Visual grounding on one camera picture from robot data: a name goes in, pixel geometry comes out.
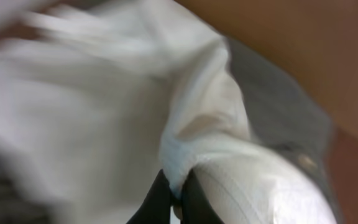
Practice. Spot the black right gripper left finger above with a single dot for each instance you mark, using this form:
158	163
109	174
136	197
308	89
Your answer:
155	208

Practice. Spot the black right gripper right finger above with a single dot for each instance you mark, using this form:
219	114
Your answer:
196	208

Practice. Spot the white t-shirt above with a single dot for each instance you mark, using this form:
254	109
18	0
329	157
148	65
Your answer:
106	98

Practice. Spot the dark grey garment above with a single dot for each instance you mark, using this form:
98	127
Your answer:
284	118

